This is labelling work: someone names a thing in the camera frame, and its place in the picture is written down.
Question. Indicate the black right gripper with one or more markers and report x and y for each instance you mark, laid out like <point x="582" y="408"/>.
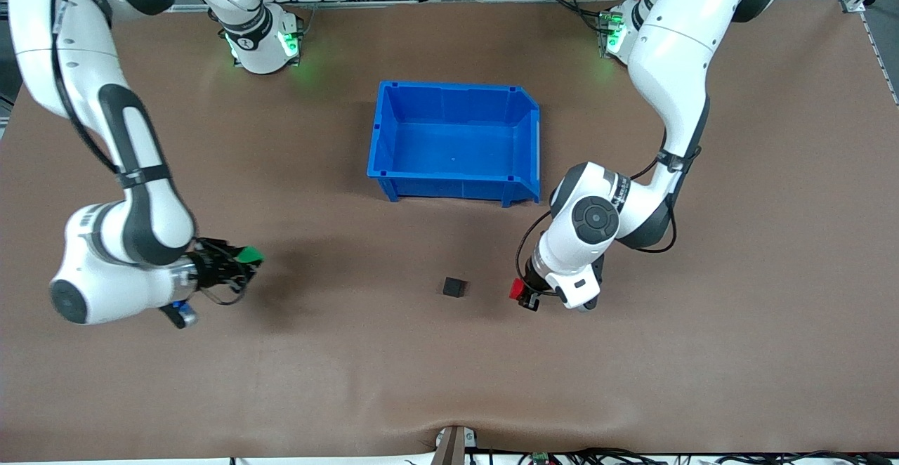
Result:
<point x="211" y="266"/>

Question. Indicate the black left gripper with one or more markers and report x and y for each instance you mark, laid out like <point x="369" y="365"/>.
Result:
<point x="532" y="292"/>

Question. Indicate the green cube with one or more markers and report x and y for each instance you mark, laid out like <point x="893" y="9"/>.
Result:
<point x="249" y="254"/>

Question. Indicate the red cube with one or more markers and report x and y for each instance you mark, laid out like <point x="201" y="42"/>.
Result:
<point x="517" y="289"/>

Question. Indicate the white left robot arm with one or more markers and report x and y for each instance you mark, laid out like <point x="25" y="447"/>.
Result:
<point x="667" y="64"/>

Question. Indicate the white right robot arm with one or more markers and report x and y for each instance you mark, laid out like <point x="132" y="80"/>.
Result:
<point x="105" y="268"/>

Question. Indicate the black cube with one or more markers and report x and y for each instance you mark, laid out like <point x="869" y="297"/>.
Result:
<point x="454" y="286"/>

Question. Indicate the small green circuit board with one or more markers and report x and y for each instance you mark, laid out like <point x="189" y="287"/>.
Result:
<point x="540" y="459"/>

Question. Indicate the blue plastic storage bin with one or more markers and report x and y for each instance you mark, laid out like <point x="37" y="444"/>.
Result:
<point x="456" y="145"/>

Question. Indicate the metal camera mount clamp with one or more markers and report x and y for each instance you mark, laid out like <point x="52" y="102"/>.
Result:
<point x="453" y="445"/>

